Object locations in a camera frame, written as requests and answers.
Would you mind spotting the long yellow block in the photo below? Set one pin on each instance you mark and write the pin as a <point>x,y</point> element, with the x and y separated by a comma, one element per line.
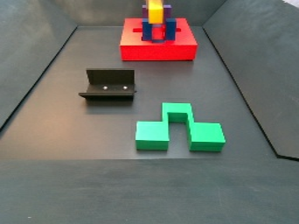
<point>155,8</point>

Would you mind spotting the red slotted base board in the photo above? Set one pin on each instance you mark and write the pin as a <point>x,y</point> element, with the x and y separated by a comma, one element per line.
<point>135,49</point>

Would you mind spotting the green stepped block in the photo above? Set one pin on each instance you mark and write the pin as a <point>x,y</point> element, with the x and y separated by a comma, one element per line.
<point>205,136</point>

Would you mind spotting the dark blue U-shaped block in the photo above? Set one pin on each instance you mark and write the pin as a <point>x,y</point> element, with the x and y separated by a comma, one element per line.
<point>159,33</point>

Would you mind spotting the purple U-shaped block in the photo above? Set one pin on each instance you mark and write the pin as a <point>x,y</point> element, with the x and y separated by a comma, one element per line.
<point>167,11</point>

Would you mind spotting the black U-shaped bracket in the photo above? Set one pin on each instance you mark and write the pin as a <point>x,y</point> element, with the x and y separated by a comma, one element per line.
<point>109,84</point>

